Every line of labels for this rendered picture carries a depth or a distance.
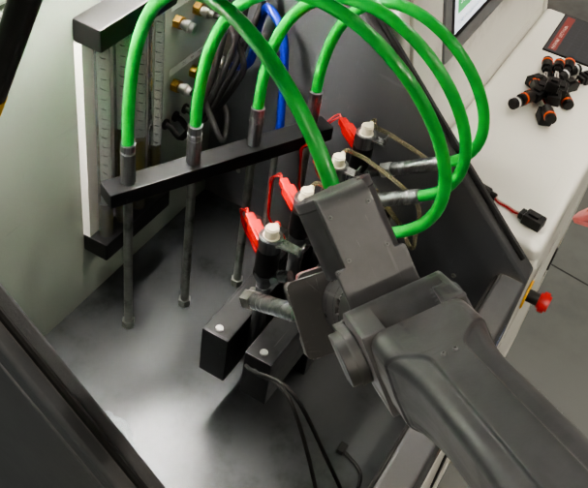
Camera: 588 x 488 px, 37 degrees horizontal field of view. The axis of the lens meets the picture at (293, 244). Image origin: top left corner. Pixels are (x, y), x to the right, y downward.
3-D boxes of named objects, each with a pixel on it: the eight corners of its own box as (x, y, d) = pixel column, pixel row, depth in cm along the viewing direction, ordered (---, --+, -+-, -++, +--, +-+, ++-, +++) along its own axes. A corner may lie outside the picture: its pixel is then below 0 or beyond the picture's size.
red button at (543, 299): (539, 324, 144) (549, 304, 140) (515, 314, 145) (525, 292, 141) (548, 305, 147) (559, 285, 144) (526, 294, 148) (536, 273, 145)
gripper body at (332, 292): (281, 282, 72) (297, 290, 64) (397, 244, 73) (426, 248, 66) (304, 357, 72) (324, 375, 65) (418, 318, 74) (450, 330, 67)
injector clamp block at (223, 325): (259, 436, 116) (271, 365, 105) (195, 399, 118) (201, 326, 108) (373, 282, 138) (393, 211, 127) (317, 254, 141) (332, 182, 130)
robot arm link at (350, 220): (358, 396, 54) (485, 337, 54) (283, 223, 52) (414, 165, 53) (328, 356, 66) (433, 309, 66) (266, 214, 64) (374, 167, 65)
